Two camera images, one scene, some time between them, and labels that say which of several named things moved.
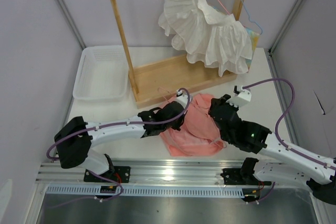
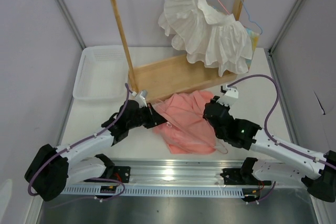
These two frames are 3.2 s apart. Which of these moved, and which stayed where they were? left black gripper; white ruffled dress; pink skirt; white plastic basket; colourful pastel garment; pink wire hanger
Moved: left black gripper; pink wire hanger
Stayed: white plastic basket; white ruffled dress; pink skirt; colourful pastel garment
